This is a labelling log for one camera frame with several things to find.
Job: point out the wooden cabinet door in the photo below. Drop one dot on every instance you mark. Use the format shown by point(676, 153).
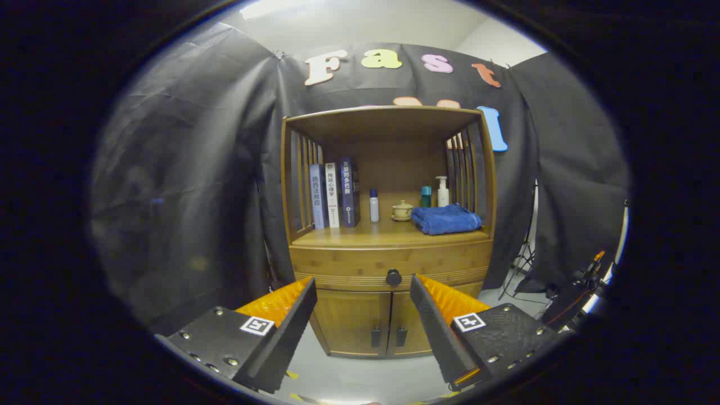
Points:
point(354, 320)
point(404, 306)

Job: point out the light blue book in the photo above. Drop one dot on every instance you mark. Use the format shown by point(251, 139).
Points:
point(318, 197)

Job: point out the white book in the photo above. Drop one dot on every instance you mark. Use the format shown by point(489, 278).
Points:
point(332, 194)

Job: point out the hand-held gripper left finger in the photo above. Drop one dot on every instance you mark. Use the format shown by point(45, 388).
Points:
point(287, 337)

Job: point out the black equipment with orange tip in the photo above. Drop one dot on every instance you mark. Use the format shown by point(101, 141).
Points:
point(585, 281)

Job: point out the wooden cabinet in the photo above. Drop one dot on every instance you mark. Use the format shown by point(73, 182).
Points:
point(382, 121)

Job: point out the black tripod light stand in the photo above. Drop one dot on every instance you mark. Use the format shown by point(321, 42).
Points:
point(526, 253)

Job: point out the beige lidded ceramic teacup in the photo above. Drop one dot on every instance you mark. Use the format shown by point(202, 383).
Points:
point(402, 211)

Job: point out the wooden drawer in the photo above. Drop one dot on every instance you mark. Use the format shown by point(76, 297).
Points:
point(349, 264)

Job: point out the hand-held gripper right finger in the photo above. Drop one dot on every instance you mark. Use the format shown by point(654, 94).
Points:
point(436, 332)

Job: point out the small white blue-capped bottle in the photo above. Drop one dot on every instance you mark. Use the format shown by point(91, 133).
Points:
point(374, 207)

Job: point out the folded blue towel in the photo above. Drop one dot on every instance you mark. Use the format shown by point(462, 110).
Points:
point(444, 219)

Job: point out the teal bottle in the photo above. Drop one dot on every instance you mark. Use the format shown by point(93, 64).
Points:
point(426, 197)

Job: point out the white pump bottle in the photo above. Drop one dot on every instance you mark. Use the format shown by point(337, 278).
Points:
point(443, 194)

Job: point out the navy blue book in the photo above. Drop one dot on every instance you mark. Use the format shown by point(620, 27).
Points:
point(349, 191)

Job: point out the black drawer knob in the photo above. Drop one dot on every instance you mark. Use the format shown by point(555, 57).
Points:
point(394, 277)

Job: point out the wooden countertop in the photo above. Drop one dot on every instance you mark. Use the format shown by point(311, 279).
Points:
point(382, 232)

